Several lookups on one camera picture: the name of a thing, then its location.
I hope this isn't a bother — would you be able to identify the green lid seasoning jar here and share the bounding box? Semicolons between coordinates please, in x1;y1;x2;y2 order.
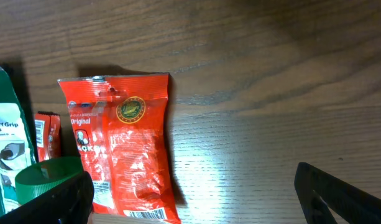
15;157;83;205

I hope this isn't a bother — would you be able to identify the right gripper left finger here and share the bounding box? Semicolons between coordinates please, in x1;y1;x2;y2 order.
0;172;94;224

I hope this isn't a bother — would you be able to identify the red stick sachet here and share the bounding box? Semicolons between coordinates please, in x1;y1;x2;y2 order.
34;111;62;162

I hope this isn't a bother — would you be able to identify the red snack packet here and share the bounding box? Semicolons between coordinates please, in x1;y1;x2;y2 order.
58;73;180;223

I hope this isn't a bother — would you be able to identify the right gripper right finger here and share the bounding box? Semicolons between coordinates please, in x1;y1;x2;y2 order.
294;162;381;224

